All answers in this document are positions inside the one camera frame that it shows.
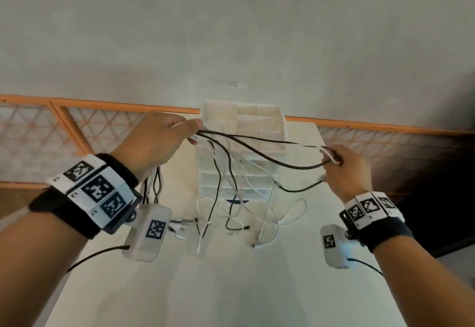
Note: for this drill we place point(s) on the person's right hand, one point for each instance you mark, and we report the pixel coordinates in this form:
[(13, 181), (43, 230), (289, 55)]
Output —
[(352, 178)]

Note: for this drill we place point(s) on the person's left hand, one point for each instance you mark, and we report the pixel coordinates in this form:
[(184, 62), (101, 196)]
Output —
[(156, 141)]

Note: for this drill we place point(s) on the white drawer organizer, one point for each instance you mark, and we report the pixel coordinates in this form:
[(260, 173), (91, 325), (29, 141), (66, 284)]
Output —
[(219, 110)]

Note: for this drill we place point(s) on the person's left forearm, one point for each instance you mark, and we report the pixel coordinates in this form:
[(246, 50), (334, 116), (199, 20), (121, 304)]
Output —
[(37, 271)]

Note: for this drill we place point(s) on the person's right forearm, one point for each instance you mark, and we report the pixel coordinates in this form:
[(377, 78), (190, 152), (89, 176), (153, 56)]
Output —
[(426, 289)]

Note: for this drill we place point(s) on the black marker wristband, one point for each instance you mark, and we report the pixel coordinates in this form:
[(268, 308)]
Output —
[(55, 208), (389, 234)]

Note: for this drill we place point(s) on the dark blue round object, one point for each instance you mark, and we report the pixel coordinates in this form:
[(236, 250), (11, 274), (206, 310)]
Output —
[(234, 201)]

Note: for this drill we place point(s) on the white table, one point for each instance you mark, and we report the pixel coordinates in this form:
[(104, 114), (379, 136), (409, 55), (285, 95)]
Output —
[(222, 293)]

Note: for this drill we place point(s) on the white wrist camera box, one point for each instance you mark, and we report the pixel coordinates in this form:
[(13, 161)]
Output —
[(141, 249), (337, 256)]

